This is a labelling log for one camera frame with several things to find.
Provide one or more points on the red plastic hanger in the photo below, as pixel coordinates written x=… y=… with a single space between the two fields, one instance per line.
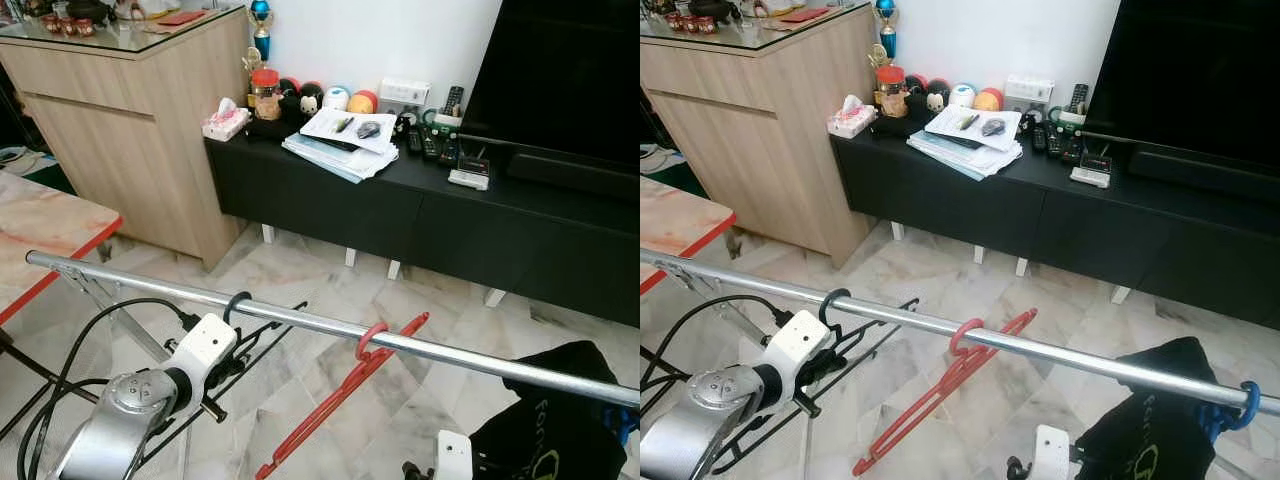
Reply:
x=940 y=396
x=335 y=400

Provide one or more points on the black remote control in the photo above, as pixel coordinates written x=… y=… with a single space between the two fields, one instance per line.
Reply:
x=454 y=98
x=1078 y=96
x=1050 y=140
x=425 y=145

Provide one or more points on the red packet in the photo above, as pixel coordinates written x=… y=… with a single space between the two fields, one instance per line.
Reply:
x=182 y=17
x=810 y=14

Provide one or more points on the green remote holder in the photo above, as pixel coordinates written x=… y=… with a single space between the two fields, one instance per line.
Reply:
x=445 y=122
x=1070 y=120

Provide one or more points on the light wooden cabinet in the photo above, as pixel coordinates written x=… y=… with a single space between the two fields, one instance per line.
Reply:
x=120 y=130
x=750 y=130

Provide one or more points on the black soundbar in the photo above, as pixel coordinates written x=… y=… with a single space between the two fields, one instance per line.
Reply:
x=1200 y=172
x=570 y=172

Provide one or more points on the pink white tissue box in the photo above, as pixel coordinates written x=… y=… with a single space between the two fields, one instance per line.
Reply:
x=850 y=122
x=225 y=125

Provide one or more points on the black round plush toys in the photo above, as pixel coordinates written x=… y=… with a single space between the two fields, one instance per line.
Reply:
x=927 y=97
x=300 y=100

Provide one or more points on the black television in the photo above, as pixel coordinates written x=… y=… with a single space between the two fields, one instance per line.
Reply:
x=560 y=70
x=1190 y=70

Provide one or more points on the blue trophy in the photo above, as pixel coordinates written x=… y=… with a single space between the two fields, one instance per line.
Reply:
x=260 y=15
x=885 y=12

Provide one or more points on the red lid jar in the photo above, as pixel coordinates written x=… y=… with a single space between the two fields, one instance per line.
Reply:
x=265 y=95
x=890 y=92

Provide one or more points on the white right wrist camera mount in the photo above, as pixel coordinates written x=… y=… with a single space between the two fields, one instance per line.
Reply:
x=455 y=455
x=1050 y=452

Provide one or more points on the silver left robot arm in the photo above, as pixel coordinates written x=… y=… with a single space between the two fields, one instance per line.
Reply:
x=110 y=440
x=700 y=435

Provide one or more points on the small white black device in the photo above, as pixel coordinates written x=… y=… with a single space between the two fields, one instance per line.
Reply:
x=1090 y=177
x=468 y=180

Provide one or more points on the silver metal clothes rack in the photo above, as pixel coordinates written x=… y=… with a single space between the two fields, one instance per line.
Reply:
x=900 y=318
x=300 y=320

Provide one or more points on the stack of papers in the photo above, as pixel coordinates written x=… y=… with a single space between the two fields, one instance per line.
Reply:
x=330 y=160
x=955 y=158

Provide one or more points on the white wall socket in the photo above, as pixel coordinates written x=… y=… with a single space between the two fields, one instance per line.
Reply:
x=1028 y=90
x=404 y=93

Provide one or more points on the dark computer mouse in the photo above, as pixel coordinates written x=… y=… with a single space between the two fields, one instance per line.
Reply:
x=994 y=128
x=369 y=130

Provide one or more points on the black logo T-shirt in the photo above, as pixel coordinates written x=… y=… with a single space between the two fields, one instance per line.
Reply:
x=560 y=440
x=1150 y=430

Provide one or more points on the blue plastic hanger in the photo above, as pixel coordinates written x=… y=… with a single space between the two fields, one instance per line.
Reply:
x=1245 y=405
x=620 y=425

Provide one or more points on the small gold trophy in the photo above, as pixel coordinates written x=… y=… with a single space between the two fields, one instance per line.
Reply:
x=252 y=62
x=879 y=58

